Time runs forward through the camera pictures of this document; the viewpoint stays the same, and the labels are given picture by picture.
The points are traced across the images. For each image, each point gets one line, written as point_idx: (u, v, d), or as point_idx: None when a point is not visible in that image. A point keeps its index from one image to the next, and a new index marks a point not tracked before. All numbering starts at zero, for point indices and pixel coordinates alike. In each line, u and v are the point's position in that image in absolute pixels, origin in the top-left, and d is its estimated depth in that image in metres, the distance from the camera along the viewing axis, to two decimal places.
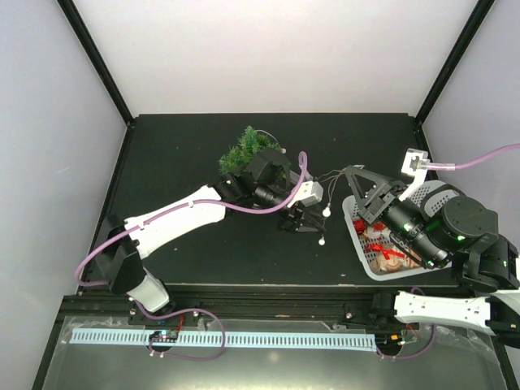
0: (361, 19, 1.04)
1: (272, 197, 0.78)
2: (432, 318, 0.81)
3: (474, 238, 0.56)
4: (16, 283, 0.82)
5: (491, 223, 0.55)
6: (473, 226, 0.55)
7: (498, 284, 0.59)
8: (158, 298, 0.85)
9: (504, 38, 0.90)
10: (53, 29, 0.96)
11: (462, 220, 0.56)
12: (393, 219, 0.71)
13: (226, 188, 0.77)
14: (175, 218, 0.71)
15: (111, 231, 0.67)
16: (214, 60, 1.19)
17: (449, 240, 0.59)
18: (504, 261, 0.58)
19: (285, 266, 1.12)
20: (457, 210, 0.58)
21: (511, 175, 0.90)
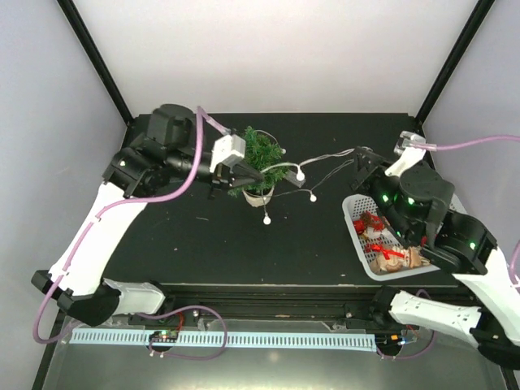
0: (361, 19, 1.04)
1: (188, 164, 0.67)
2: (424, 320, 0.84)
3: (427, 205, 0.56)
4: (16, 284, 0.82)
5: (444, 193, 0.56)
6: (426, 192, 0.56)
7: (459, 263, 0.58)
8: (150, 299, 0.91)
9: (504, 39, 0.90)
10: (52, 32, 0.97)
11: (415, 185, 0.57)
12: (376, 194, 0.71)
13: (132, 172, 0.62)
14: (93, 237, 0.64)
15: (42, 288, 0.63)
16: (214, 60, 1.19)
17: (409, 210, 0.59)
18: (470, 243, 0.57)
19: (284, 267, 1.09)
20: (414, 178, 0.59)
21: (512, 175, 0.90)
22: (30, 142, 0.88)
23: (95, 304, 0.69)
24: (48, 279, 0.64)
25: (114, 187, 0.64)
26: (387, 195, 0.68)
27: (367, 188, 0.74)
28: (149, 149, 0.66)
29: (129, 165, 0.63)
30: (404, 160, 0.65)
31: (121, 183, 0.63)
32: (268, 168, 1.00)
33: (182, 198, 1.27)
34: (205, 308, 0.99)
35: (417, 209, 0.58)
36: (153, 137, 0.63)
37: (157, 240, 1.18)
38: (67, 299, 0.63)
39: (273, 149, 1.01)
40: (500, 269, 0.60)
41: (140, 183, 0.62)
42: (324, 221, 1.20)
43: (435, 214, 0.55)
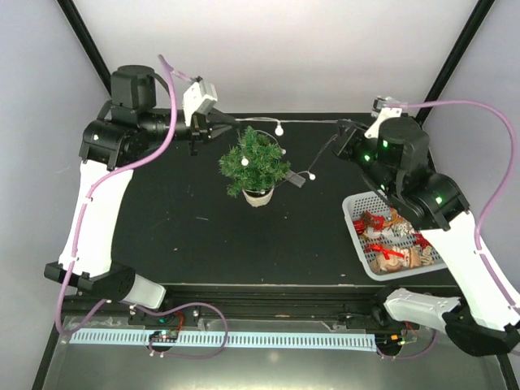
0: (360, 19, 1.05)
1: (164, 125, 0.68)
2: (411, 312, 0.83)
3: (400, 149, 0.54)
4: (18, 283, 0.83)
5: (420, 139, 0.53)
6: (399, 136, 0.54)
7: (421, 214, 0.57)
8: (155, 292, 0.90)
9: (504, 40, 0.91)
10: (53, 32, 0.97)
11: (392, 130, 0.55)
12: (359, 152, 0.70)
13: (107, 142, 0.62)
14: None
15: (57, 279, 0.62)
16: (214, 59, 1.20)
17: (387, 154, 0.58)
18: (437, 197, 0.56)
19: (285, 266, 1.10)
20: (389, 123, 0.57)
21: (513, 174, 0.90)
22: (31, 141, 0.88)
23: (113, 280, 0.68)
24: (61, 270, 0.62)
25: (94, 162, 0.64)
26: (369, 154, 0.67)
27: (349, 152, 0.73)
28: (119, 115, 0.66)
29: (103, 135, 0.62)
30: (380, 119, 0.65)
31: (100, 156, 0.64)
32: (268, 167, 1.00)
33: (182, 197, 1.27)
34: (207, 307, 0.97)
35: (392, 153, 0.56)
36: (123, 102, 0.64)
37: (157, 240, 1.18)
38: (84, 282, 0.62)
39: (274, 149, 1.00)
40: (463, 227, 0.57)
41: (119, 151, 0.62)
42: (324, 221, 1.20)
43: (409, 158, 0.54)
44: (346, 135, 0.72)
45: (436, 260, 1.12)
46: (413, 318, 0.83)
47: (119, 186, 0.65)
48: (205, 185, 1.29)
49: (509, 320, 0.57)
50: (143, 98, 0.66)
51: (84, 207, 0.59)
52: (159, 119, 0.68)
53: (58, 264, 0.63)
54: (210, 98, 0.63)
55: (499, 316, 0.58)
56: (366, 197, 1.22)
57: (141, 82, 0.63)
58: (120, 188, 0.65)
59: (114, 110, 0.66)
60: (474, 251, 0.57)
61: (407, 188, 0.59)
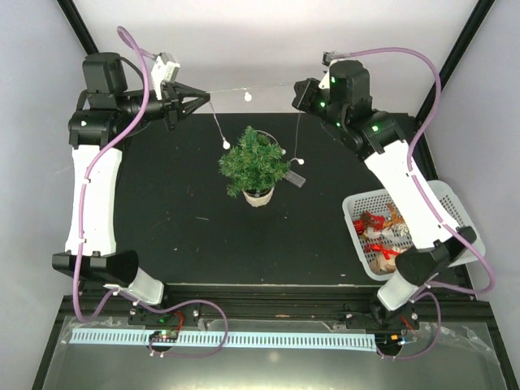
0: (361, 20, 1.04)
1: (136, 107, 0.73)
2: (400, 292, 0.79)
3: (344, 83, 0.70)
4: (18, 282, 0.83)
5: (358, 74, 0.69)
6: (343, 71, 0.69)
7: (361, 143, 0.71)
8: (155, 287, 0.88)
9: (503, 40, 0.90)
10: (51, 36, 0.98)
11: (339, 67, 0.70)
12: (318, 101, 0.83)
13: (97, 126, 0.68)
14: (93, 200, 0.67)
15: (67, 266, 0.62)
16: (212, 61, 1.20)
17: (336, 92, 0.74)
18: (372, 124, 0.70)
19: (284, 266, 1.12)
20: (338, 63, 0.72)
21: (512, 175, 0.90)
22: (30, 145, 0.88)
23: (123, 262, 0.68)
24: (70, 256, 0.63)
25: (84, 147, 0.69)
26: (324, 102, 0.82)
27: (309, 104, 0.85)
28: (98, 102, 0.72)
29: (90, 121, 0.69)
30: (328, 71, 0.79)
31: (90, 140, 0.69)
32: (268, 167, 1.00)
33: (182, 197, 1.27)
34: (208, 301, 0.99)
35: (340, 87, 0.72)
36: (100, 88, 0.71)
37: (157, 240, 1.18)
38: (96, 259, 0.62)
39: (274, 149, 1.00)
40: (397, 153, 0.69)
41: (109, 131, 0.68)
42: (324, 221, 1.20)
43: (349, 88, 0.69)
44: (303, 87, 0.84)
45: None
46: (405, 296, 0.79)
47: (113, 164, 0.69)
48: (205, 186, 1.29)
49: (437, 235, 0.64)
50: (116, 82, 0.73)
51: (84, 187, 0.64)
52: (134, 99, 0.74)
53: (67, 253, 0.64)
54: (173, 63, 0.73)
55: (430, 234, 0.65)
56: (366, 197, 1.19)
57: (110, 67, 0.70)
58: (114, 165, 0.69)
59: (93, 97, 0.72)
60: (408, 175, 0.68)
61: (350, 120, 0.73)
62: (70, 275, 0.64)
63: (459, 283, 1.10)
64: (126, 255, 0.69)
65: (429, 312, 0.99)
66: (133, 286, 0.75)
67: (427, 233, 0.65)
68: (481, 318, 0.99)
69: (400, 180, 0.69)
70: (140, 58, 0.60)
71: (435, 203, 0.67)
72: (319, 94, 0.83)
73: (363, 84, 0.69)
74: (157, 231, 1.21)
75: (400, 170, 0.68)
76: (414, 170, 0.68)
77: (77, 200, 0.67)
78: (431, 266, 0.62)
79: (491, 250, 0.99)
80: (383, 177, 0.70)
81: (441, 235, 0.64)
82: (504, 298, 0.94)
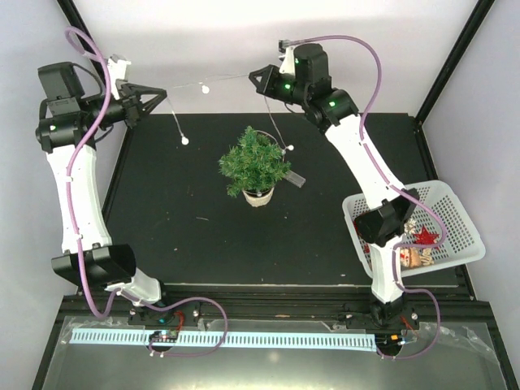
0: (361, 20, 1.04)
1: (97, 110, 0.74)
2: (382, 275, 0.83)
3: (306, 64, 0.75)
4: (16, 283, 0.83)
5: (319, 54, 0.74)
6: (305, 54, 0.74)
7: (320, 117, 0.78)
8: (153, 283, 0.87)
9: (502, 41, 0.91)
10: (52, 36, 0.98)
11: (303, 49, 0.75)
12: (278, 85, 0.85)
13: (66, 129, 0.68)
14: (82, 197, 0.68)
15: (71, 266, 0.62)
16: (213, 62, 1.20)
17: (300, 72, 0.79)
18: (331, 101, 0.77)
19: (284, 266, 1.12)
20: (300, 46, 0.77)
21: (511, 175, 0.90)
22: (29, 145, 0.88)
23: (124, 254, 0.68)
24: (70, 255, 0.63)
25: (58, 149, 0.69)
26: (288, 84, 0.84)
27: (271, 89, 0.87)
28: (60, 109, 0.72)
29: (58, 125, 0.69)
30: (288, 54, 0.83)
31: (63, 144, 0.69)
32: (268, 167, 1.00)
33: (182, 197, 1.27)
34: (206, 299, 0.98)
35: (303, 68, 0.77)
36: (60, 94, 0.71)
37: (157, 240, 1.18)
38: (97, 251, 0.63)
39: (274, 149, 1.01)
40: (351, 127, 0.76)
41: (80, 129, 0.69)
42: (325, 222, 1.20)
43: (310, 69, 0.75)
44: (263, 75, 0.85)
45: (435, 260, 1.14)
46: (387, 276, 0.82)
47: (89, 158, 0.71)
48: (205, 186, 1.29)
49: (384, 195, 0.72)
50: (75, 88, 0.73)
51: (69, 184, 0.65)
52: (93, 102, 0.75)
53: (65, 253, 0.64)
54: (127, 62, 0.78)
55: (379, 195, 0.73)
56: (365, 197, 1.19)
57: (67, 72, 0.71)
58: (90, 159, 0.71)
59: (55, 105, 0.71)
60: (360, 144, 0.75)
61: (313, 97, 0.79)
62: (74, 276, 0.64)
63: (458, 283, 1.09)
64: (125, 248, 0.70)
65: (428, 312, 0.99)
66: (133, 283, 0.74)
67: (377, 194, 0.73)
68: (481, 318, 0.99)
69: (353, 149, 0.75)
70: (88, 40, 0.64)
71: (383, 166, 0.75)
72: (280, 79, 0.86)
73: (322, 64, 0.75)
74: (157, 231, 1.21)
75: (354, 140, 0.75)
76: (366, 138, 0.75)
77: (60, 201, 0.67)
78: (379, 223, 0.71)
79: (491, 250, 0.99)
80: (340, 147, 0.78)
81: (389, 195, 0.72)
82: (504, 299, 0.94)
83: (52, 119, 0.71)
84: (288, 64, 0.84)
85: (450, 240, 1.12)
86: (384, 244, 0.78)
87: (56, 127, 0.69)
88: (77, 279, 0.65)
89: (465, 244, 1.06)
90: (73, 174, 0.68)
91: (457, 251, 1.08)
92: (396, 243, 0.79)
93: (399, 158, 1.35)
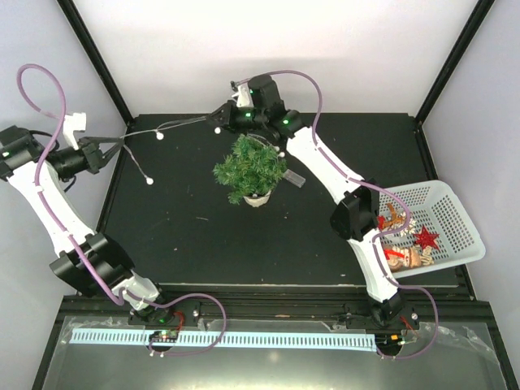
0: (366, 22, 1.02)
1: (60, 164, 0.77)
2: (370, 269, 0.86)
3: (259, 92, 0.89)
4: (14, 285, 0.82)
5: (267, 82, 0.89)
6: (257, 83, 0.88)
7: (278, 136, 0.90)
8: (148, 282, 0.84)
9: (504, 41, 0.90)
10: (56, 39, 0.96)
11: (254, 80, 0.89)
12: (238, 119, 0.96)
13: (22, 152, 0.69)
14: (57, 198, 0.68)
15: (73, 264, 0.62)
16: (214, 67, 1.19)
17: (257, 100, 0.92)
18: (284, 119, 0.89)
19: (285, 266, 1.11)
20: (253, 78, 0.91)
21: (513, 176, 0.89)
22: None
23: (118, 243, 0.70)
24: (67, 254, 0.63)
25: (20, 170, 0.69)
26: (249, 111, 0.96)
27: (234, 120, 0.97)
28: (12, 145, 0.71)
29: (11, 151, 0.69)
30: (242, 91, 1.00)
31: (21, 163, 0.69)
32: (267, 171, 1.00)
33: (182, 198, 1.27)
34: (211, 299, 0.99)
35: (257, 96, 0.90)
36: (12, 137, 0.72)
37: (157, 240, 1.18)
38: (93, 242, 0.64)
39: (269, 149, 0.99)
40: (304, 137, 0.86)
41: (36, 149, 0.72)
42: (325, 222, 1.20)
43: (263, 95, 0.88)
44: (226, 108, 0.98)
45: (435, 260, 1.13)
46: (374, 265, 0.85)
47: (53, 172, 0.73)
48: (205, 186, 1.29)
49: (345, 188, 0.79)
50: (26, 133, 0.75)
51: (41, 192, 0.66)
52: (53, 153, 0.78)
53: (61, 256, 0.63)
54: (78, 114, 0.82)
55: (340, 188, 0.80)
56: None
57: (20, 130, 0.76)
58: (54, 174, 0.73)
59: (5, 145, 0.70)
60: (315, 148, 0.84)
61: (270, 119, 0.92)
62: (78, 275, 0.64)
63: (459, 283, 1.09)
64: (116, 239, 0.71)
65: (427, 312, 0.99)
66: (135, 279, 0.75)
67: (339, 190, 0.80)
68: (481, 318, 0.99)
69: (311, 154, 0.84)
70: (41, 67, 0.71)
71: (340, 163, 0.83)
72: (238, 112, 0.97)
73: (272, 91, 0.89)
74: (157, 231, 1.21)
75: (309, 146, 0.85)
76: (318, 141, 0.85)
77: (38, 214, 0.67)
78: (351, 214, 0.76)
79: (491, 251, 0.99)
80: (300, 153, 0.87)
81: (350, 187, 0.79)
82: (504, 300, 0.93)
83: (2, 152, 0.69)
84: (242, 98, 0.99)
85: (450, 240, 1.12)
86: (363, 238, 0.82)
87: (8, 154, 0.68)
88: (80, 278, 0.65)
89: (465, 244, 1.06)
90: (41, 183, 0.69)
91: (458, 251, 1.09)
92: (373, 236, 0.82)
93: (398, 158, 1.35)
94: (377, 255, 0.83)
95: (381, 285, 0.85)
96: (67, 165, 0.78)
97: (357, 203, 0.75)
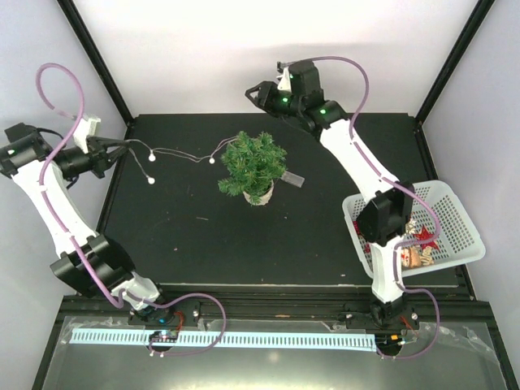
0: (366, 20, 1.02)
1: (67, 162, 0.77)
2: (381, 270, 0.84)
3: (300, 78, 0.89)
4: (13, 285, 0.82)
5: (309, 70, 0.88)
6: (298, 68, 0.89)
7: (313, 125, 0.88)
8: (149, 287, 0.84)
9: (504, 41, 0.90)
10: (56, 37, 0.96)
11: (296, 66, 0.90)
12: (276, 101, 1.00)
13: (25, 149, 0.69)
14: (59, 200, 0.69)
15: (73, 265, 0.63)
16: (214, 66, 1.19)
17: (295, 85, 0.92)
18: (321, 110, 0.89)
19: (285, 266, 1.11)
20: (295, 63, 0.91)
21: (512, 176, 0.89)
22: None
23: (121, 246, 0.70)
24: (68, 256, 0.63)
25: (23, 168, 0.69)
26: (286, 97, 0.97)
27: (271, 104, 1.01)
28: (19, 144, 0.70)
29: (17, 149, 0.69)
30: (286, 74, 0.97)
31: (26, 162, 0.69)
32: (274, 154, 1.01)
33: (182, 197, 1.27)
34: (210, 299, 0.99)
35: (297, 82, 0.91)
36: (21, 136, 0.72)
37: (157, 240, 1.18)
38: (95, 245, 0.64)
39: (266, 137, 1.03)
40: (340, 130, 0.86)
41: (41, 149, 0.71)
42: (325, 222, 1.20)
43: (304, 82, 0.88)
44: (263, 90, 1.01)
45: (435, 260, 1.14)
46: (386, 269, 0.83)
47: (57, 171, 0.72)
48: (205, 186, 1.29)
49: (378, 187, 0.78)
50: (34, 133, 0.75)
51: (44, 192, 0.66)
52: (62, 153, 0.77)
53: (61, 256, 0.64)
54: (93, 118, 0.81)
55: (372, 187, 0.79)
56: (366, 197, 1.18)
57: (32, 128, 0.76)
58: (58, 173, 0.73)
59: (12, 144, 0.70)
60: (351, 143, 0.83)
61: (307, 107, 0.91)
62: (77, 278, 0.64)
63: (459, 283, 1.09)
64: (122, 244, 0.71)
65: (428, 312, 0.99)
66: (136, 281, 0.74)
67: (370, 187, 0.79)
68: (481, 318, 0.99)
69: (345, 149, 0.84)
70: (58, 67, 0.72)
71: (376, 161, 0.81)
72: (278, 95, 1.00)
73: (313, 77, 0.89)
74: (158, 231, 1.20)
75: (345, 140, 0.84)
76: (355, 136, 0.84)
77: (41, 213, 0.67)
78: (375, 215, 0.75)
79: (491, 251, 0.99)
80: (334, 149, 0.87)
81: (382, 186, 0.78)
82: (504, 300, 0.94)
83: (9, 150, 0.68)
84: (285, 81, 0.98)
85: (450, 240, 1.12)
86: (386, 243, 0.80)
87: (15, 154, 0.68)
88: (80, 280, 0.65)
89: (465, 245, 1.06)
90: (45, 184, 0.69)
91: (457, 251, 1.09)
92: (397, 242, 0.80)
93: (398, 158, 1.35)
94: (394, 262, 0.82)
95: (387, 288, 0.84)
96: (74, 165, 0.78)
97: (387, 205, 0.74)
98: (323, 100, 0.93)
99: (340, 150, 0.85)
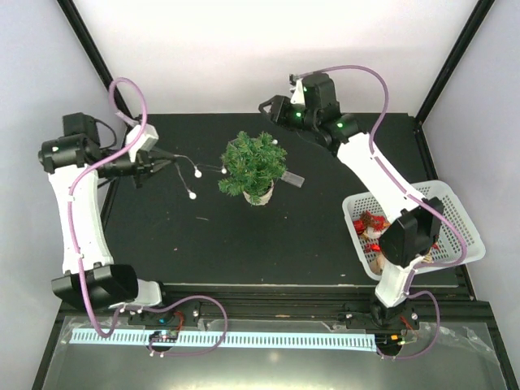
0: (367, 21, 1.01)
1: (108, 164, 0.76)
2: (393, 284, 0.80)
3: (314, 90, 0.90)
4: (14, 286, 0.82)
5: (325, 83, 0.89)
6: (312, 81, 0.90)
7: (329, 140, 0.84)
8: (150, 288, 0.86)
9: (504, 41, 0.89)
10: (56, 38, 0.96)
11: (311, 79, 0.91)
12: (289, 114, 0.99)
13: (69, 149, 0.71)
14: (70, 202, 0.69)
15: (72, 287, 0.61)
16: (214, 67, 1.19)
17: (310, 100, 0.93)
18: (337, 123, 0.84)
19: (285, 267, 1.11)
20: (310, 76, 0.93)
21: (512, 176, 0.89)
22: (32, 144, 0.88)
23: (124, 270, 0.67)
24: (71, 276, 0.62)
25: (61, 171, 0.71)
26: (299, 112, 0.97)
27: (284, 119, 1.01)
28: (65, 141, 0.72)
29: (60, 146, 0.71)
30: (298, 85, 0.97)
31: (66, 162, 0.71)
32: (275, 154, 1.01)
33: (182, 198, 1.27)
34: (210, 299, 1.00)
35: (311, 94, 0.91)
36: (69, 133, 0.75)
37: (157, 241, 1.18)
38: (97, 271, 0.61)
39: (266, 137, 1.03)
40: (362, 144, 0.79)
41: (84, 152, 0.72)
42: (325, 222, 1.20)
43: (318, 93, 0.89)
44: (277, 105, 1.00)
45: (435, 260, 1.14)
46: (399, 284, 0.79)
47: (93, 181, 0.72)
48: (205, 186, 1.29)
49: (404, 205, 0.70)
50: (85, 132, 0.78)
51: (70, 204, 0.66)
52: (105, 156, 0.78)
53: (66, 275, 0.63)
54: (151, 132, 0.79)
55: (396, 205, 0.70)
56: (366, 197, 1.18)
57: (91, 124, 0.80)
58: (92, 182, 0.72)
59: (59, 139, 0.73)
60: (371, 157, 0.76)
61: (322, 121, 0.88)
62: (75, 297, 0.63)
63: (459, 283, 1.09)
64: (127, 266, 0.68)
65: (428, 312, 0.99)
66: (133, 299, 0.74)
67: (395, 205, 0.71)
68: (481, 318, 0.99)
69: (365, 163, 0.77)
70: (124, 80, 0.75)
71: (401, 178, 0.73)
72: (292, 109, 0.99)
73: (329, 91, 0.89)
74: (158, 231, 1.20)
75: (366, 154, 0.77)
76: (376, 152, 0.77)
77: (62, 220, 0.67)
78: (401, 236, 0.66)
79: (491, 251, 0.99)
80: (353, 164, 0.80)
81: (408, 205, 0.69)
82: (504, 300, 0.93)
83: (55, 145, 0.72)
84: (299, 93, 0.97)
85: (450, 240, 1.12)
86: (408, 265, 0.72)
87: (58, 151, 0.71)
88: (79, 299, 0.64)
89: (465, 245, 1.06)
90: (75, 194, 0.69)
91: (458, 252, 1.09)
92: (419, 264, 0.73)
93: (398, 158, 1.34)
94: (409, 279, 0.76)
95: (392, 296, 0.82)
96: (114, 167, 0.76)
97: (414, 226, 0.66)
98: (340, 114, 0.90)
99: (361, 167, 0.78)
